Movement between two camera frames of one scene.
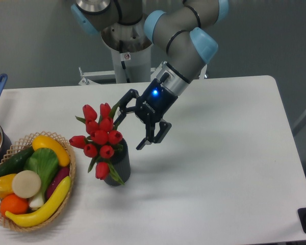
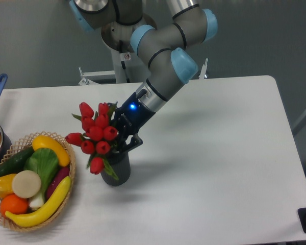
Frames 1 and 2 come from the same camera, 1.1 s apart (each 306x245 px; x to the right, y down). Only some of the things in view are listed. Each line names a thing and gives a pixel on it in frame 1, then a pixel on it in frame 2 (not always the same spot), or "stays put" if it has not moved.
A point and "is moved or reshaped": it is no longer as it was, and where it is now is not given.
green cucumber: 14,165 stays put
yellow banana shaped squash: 50,207 stays put
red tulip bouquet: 101,141 is moved or reshaped
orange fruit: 14,204 stays put
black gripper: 156,101 to 130,118
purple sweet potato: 59,174 stays put
